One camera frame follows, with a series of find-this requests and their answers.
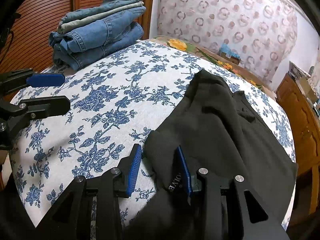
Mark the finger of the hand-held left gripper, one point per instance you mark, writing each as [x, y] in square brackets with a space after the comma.
[47, 106]
[47, 80]

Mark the wooden cabinet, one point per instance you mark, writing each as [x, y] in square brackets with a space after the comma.
[300, 120]

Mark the wooden louvered wardrobe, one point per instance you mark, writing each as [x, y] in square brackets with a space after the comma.
[45, 5]

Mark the clutter of small items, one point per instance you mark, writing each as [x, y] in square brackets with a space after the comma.
[303, 80]

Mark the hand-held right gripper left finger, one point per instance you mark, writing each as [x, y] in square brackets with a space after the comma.
[133, 172]

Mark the blue plastic packet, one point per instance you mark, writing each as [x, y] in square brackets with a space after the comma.
[228, 53]

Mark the black fabric gloves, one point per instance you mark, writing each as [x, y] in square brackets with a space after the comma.
[212, 130]

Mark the yellow flower brown blanket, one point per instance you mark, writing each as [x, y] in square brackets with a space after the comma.
[180, 44]

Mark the light blue folded jeans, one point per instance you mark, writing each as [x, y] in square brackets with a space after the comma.
[125, 3]

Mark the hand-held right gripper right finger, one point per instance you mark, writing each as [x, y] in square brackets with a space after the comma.
[185, 173]

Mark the blue floral white bedsheet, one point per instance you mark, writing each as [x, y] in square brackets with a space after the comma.
[100, 105]

